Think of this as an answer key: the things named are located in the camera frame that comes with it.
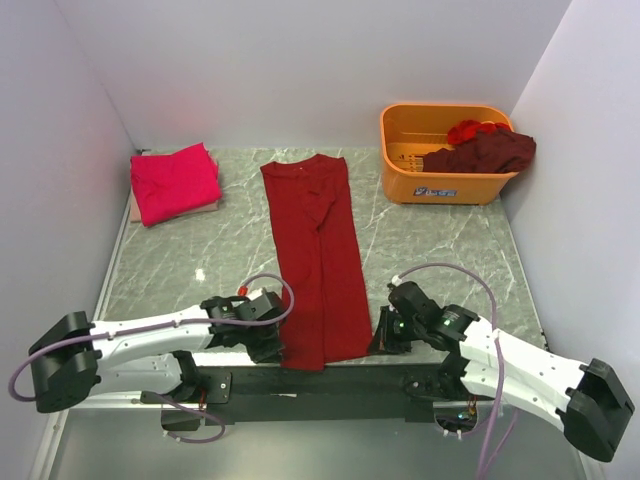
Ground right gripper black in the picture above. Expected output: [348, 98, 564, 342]
[367, 305, 424, 355]

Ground red t shirt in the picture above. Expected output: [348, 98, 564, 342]
[261, 154, 372, 371]

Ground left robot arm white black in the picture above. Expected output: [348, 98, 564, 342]
[29, 289, 290, 413]

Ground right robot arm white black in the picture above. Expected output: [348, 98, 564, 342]
[369, 280, 635, 462]

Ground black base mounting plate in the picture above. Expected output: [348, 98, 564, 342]
[166, 363, 473, 424]

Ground folded pink t shirt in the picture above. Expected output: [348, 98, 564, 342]
[130, 143, 223, 227]

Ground orange plastic basket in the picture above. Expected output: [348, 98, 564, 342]
[380, 103, 516, 205]

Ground bright red cloth in basket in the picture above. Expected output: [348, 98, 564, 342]
[447, 120, 512, 146]

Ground dark maroon t shirt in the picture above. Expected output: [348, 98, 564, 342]
[422, 130, 537, 174]

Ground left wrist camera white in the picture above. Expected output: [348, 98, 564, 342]
[237, 285, 266, 298]

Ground aluminium rail frame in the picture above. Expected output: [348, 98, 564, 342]
[62, 355, 585, 408]

